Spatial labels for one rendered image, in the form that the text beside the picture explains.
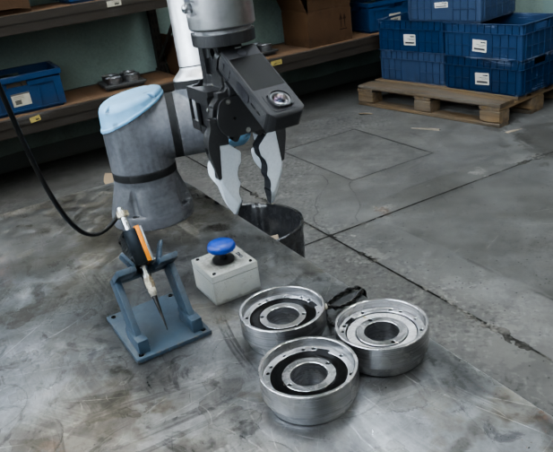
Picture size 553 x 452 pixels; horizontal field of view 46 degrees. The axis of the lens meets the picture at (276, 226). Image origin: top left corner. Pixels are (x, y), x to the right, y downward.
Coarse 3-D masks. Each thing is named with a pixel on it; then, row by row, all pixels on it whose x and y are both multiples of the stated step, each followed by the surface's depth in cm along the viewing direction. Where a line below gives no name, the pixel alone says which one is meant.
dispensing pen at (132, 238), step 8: (120, 208) 84; (120, 216) 84; (128, 224) 84; (128, 232) 82; (136, 232) 82; (120, 240) 84; (128, 240) 82; (136, 240) 82; (128, 248) 82; (136, 248) 82; (128, 256) 83; (136, 256) 81; (144, 256) 82; (136, 264) 81; (144, 264) 82; (144, 272) 83; (144, 280) 83; (152, 280) 83; (152, 288) 83; (152, 296) 83; (160, 312) 82
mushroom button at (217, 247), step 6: (216, 240) 91; (222, 240) 91; (228, 240) 91; (210, 246) 90; (216, 246) 90; (222, 246) 90; (228, 246) 90; (234, 246) 90; (210, 252) 90; (216, 252) 89; (222, 252) 89; (228, 252) 90; (222, 258) 91
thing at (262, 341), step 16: (272, 288) 84; (288, 288) 84; (304, 288) 83; (256, 304) 83; (288, 304) 82; (320, 304) 81; (240, 320) 78; (272, 320) 82; (288, 320) 83; (320, 320) 77; (256, 336) 76; (272, 336) 75; (288, 336) 75
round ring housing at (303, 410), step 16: (304, 336) 73; (320, 336) 73; (272, 352) 72; (288, 352) 73; (336, 352) 72; (352, 352) 69; (272, 368) 71; (288, 368) 70; (304, 368) 71; (320, 368) 71; (352, 368) 69; (288, 384) 68; (304, 384) 72; (320, 384) 67; (352, 384) 66; (272, 400) 66; (288, 400) 64; (304, 400) 64; (320, 400) 64; (336, 400) 65; (352, 400) 68; (288, 416) 66; (304, 416) 65; (320, 416) 65; (336, 416) 66
